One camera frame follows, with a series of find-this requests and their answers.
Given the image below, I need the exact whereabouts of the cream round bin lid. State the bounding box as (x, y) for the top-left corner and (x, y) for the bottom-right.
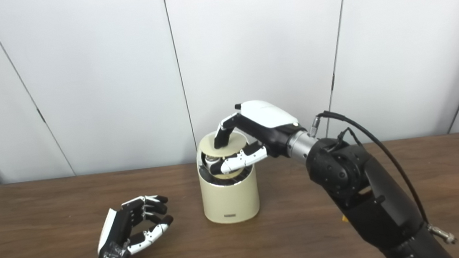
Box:
(199, 130), (251, 182)

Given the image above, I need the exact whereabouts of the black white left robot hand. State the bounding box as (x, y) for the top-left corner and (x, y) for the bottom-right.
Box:
(92, 193), (178, 258)

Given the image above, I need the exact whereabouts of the cream-colored bin body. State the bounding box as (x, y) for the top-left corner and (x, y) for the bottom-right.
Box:
(194, 129), (261, 226)

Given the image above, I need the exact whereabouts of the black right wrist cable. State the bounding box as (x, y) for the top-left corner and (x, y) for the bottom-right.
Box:
(307, 99), (456, 257)

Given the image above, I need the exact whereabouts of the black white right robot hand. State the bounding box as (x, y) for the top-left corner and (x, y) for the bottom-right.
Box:
(204, 95), (310, 176)

